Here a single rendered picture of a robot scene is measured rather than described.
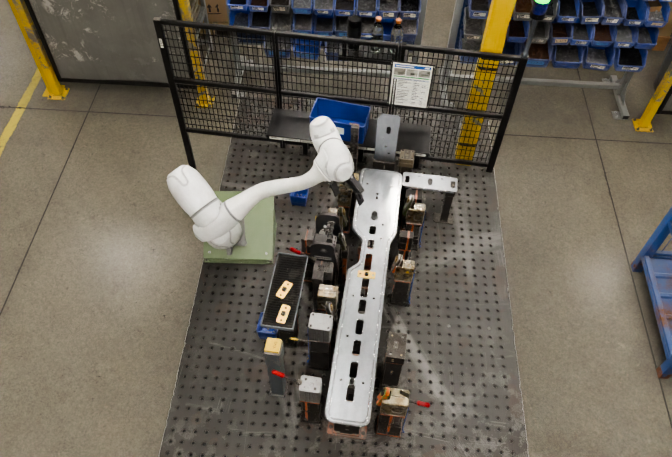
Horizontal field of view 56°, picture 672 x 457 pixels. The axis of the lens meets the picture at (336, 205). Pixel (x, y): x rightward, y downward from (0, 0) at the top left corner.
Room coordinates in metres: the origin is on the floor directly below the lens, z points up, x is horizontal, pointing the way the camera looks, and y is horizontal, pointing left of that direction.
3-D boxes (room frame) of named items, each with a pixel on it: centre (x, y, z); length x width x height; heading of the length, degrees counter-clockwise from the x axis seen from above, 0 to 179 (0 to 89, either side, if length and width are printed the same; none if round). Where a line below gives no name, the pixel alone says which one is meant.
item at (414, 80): (2.59, -0.38, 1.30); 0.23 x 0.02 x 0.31; 83
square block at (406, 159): (2.31, -0.37, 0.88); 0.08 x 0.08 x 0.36; 83
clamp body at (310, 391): (1.03, 0.09, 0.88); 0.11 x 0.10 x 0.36; 83
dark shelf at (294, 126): (2.51, -0.06, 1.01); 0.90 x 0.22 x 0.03; 83
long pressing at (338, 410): (1.57, -0.16, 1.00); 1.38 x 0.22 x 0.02; 173
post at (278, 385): (1.15, 0.24, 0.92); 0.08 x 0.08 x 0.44; 83
